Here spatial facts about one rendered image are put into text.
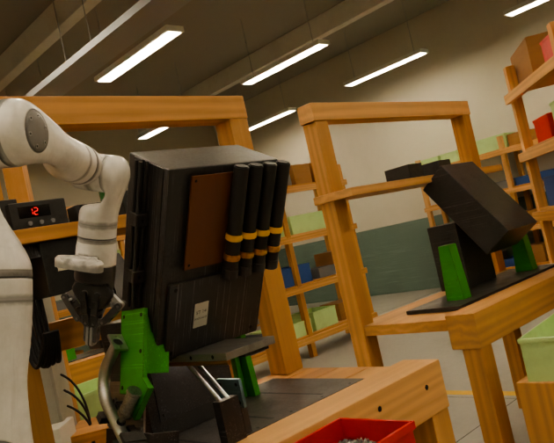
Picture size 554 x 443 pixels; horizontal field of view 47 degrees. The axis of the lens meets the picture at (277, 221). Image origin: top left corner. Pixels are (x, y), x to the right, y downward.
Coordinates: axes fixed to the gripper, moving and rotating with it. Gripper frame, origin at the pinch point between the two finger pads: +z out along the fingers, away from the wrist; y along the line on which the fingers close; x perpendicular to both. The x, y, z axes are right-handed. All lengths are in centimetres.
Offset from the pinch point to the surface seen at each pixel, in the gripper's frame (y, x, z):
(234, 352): -19.2, -34.4, 11.8
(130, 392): 3.3, -26.8, 23.4
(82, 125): 47, -76, -36
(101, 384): 15.3, -35.6, 27.3
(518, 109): -122, -419, -69
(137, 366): 4.6, -32.9, 19.3
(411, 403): -63, -73, 33
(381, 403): -55, -63, 30
